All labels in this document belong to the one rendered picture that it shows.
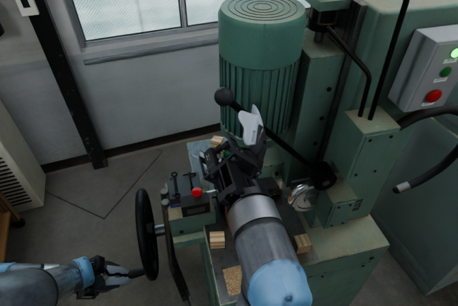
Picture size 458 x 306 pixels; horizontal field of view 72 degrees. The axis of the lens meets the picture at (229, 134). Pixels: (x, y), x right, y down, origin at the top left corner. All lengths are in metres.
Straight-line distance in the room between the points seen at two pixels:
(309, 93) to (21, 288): 0.62
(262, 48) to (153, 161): 1.92
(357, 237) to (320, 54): 0.66
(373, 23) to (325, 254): 0.70
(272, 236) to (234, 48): 0.36
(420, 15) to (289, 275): 0.52
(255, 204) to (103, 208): 1.86
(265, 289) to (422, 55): 0.51
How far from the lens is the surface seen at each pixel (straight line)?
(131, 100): 2.24
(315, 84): 0.72
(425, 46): 0.70
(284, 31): 0.60
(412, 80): 0.73
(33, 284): 0.58
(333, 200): 0.85
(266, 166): 0.90
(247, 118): 0.56
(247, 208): 0.45
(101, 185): 2.39
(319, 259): 1.07
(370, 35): 0.68
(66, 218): 2.31
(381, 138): 0.74
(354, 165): 0.77
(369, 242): 1.15
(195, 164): 1.13
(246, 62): 0.62
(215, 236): 0.92
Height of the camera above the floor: 1.73
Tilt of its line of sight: 42 degrees down
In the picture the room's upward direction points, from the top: straight up
